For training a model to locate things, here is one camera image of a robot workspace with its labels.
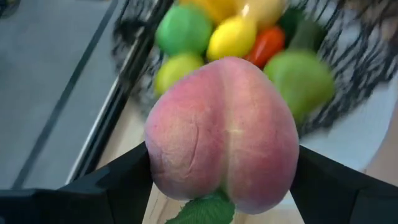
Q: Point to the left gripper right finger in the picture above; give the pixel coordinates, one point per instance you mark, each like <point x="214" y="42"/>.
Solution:
<point x="342" y="196"/>

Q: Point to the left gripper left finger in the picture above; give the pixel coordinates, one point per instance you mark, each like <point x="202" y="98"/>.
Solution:
<point x="93" y="199"/>

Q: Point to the large green pear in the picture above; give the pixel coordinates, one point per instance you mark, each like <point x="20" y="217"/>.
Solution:
<point x="300" y="82"/>

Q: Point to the pink peach with green leaf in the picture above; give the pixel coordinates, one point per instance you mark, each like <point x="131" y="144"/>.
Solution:
<point x="222" y="133"/>

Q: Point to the dark green cucumber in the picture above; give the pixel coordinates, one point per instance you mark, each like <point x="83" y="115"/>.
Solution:
<point x="308" y="35"/>

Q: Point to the round green lime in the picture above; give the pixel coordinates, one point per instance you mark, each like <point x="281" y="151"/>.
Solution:
<point x="183" y="29"/>

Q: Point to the yellow lemon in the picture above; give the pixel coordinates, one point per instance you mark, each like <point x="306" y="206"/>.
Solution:
<point x="231" y="39"/>

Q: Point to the yellow-green round fruit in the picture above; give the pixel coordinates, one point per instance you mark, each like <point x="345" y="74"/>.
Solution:
<point x="175" y="73"/>

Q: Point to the red orange pepper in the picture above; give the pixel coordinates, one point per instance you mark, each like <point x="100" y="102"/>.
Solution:
<point x="265" y="46"/>

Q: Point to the pale yellow fruit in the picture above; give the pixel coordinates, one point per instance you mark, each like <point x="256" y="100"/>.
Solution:
<point x="265" y="12"/>

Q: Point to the orange-yellow fruit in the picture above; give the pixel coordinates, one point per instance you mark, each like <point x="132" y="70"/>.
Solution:
<point x="214" y="7"/>

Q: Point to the white round base plate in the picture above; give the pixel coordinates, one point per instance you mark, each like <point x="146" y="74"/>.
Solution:
<point x="357" y="133"/>

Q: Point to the black table edge rail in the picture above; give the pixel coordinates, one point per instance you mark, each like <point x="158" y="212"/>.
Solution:
<point x="109" y="105"/>

